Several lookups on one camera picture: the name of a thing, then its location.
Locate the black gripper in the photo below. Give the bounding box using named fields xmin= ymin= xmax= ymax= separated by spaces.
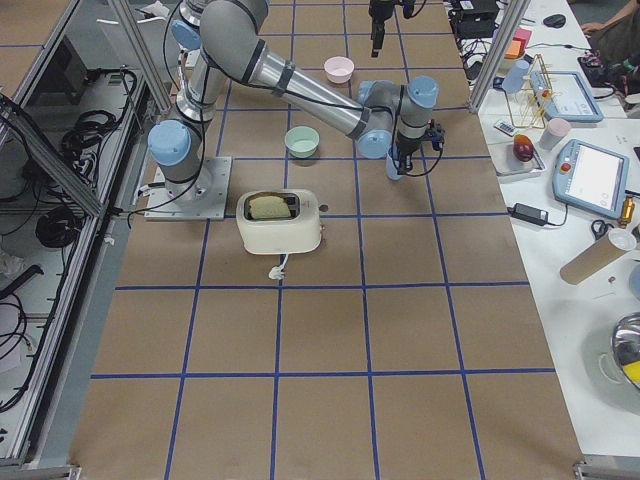
xmin=368 ymin=0 xmax=395 ymax=58
xmin=395 ymin=132 xmax=424 ymax=174

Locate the blue cup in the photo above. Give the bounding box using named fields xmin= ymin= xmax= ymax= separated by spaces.
xmin=385 ymin=146 xmax=407 ymax=181

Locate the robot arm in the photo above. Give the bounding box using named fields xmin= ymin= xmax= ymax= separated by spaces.
xmin=368 ymin=0 xmax=415 ymax=58
xmin=171 ymin=1 xmax=445 ymax=176

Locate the pink bowl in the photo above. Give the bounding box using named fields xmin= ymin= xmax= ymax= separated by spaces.
xmin=323 ymin=56 xmax=355 ymax=84

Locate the mint green bowl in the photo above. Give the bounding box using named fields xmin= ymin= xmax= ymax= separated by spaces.
xmin=284 ymin=126 xmax=320 ymax=159

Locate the red apple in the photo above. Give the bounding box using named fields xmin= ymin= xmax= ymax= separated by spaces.
xmin=512 ymin=134 xmax=535 ymax=163

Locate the black power adapter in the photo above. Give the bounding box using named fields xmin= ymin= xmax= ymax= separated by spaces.
xmin=507 ymin=203 xmax=548 ymax=226

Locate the cream toaster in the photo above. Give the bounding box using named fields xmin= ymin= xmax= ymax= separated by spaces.
xmin=236 ymin=189 xmax=322 ymax=255

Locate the toast slice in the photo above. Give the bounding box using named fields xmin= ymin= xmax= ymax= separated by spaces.
xmin=249 ymin=195 xmax=291 ymax=220

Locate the teach pendant tablet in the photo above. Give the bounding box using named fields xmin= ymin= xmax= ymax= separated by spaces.
xmin=529 ymin=70 xmax=604 ymax=123
xmin=552 ymin=139 xmax=629 ymax=219

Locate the cardboard tube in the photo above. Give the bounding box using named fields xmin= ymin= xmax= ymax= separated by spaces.
xmin=559 ymin=228 xmax=637 ymax=285

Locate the steel bowl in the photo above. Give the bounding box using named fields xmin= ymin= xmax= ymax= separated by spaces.
xmin=612 ymin=312 xmax=639 ymax=389

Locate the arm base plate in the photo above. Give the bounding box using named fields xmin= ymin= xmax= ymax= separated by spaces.
xmin=143 ymin=156 xmax=232 ymax=221

